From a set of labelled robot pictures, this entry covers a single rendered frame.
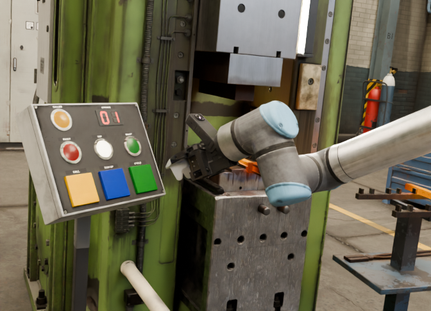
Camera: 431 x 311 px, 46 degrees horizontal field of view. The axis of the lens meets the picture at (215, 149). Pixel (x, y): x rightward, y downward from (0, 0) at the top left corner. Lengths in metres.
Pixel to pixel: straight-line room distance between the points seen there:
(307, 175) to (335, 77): 1.00
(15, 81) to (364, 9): 6.27
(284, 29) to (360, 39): 8.29
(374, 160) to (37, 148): 0.76
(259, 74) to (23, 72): 5.36
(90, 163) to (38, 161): 0.13
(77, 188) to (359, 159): 0.65
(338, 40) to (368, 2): 8.07
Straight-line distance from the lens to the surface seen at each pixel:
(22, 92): 6.84
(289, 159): 1.07
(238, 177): 1.70
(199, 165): 1.20
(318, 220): 2.14
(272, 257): 1.80
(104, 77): 2.00
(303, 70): 1.92
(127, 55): 1.64
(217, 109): 2.15
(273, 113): 1.06
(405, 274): 1.96
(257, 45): 1.67
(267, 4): 1.69
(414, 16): 10.95
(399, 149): 1.07
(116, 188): 1.31
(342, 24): 2.06
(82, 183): 1.26
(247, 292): 1.80
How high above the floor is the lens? 1.34
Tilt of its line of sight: 10 degrees down
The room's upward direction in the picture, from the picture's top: 5 degrees clockwise
